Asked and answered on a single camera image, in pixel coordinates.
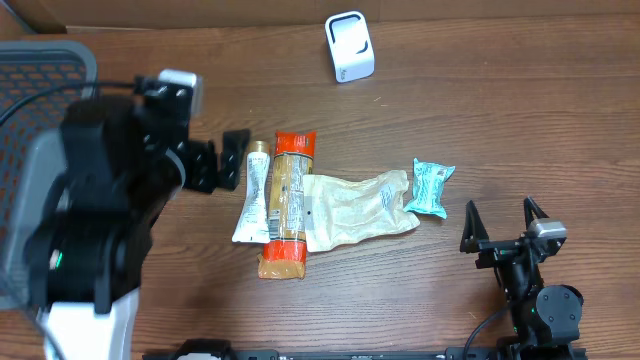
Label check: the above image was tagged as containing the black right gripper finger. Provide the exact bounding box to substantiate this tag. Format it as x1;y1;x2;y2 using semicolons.
460;200;489;253
523;196;548;229

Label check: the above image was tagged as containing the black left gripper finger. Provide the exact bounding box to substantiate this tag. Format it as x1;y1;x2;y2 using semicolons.
217;129;251;191
183;141;218;194

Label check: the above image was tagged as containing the teal snack packet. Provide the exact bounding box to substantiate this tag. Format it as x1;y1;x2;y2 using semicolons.
404;158;456;219

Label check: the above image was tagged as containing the white tube gold cap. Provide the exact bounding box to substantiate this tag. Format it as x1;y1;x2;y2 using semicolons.
232;141;271;244

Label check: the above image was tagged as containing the red orange pasta package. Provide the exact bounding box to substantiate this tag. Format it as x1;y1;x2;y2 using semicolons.
258;131;316;280

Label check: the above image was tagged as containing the beige plastic pouch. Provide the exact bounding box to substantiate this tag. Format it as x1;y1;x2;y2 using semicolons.
303;170;419;253

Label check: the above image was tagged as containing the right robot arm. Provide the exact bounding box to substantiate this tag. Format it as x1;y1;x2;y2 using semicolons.
460;197;587;360

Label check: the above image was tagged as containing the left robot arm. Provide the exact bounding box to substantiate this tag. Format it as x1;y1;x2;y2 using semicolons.
23;69;250;359

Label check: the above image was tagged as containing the white barcode scanner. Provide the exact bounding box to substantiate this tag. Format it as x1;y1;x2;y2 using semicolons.
324;11;375;83

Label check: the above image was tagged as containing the grey plastic mesh basket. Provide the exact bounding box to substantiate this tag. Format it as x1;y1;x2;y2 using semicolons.
1;41;98;310

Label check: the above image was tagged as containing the brown cardboard backdrop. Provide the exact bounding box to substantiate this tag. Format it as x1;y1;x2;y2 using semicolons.
4;0;639;33

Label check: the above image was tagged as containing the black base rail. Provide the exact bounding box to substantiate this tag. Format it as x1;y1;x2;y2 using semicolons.
142;338;589;360

